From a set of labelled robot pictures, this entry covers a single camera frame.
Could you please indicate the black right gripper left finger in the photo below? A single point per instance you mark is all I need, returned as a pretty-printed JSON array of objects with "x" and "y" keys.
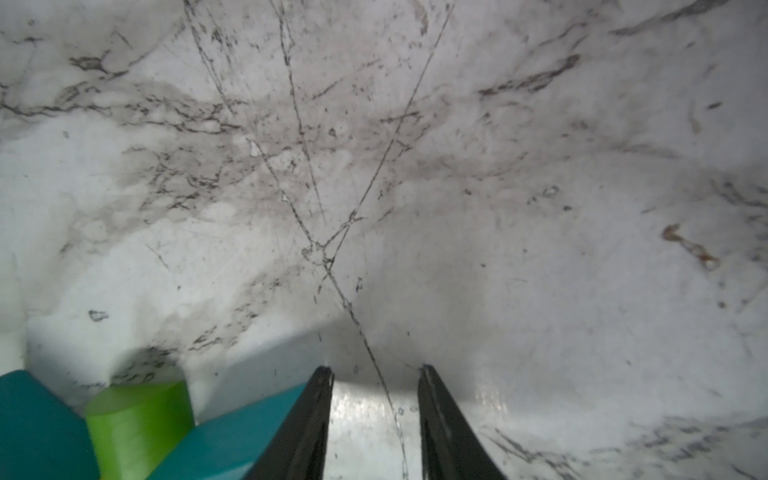
[{"x": 298, "y": 449}]

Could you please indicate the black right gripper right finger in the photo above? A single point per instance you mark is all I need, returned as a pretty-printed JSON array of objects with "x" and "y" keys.
[{"x": 449, "y": 447}]

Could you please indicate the teal triangle block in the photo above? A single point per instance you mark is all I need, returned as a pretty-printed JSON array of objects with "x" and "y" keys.
[
  {"x": 41, "y": 437},
  {"x": 227, "y": 447}
]

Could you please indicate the green cylinder block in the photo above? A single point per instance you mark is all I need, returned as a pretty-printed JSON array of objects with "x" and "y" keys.
[{"x": 133, "y": 428}]

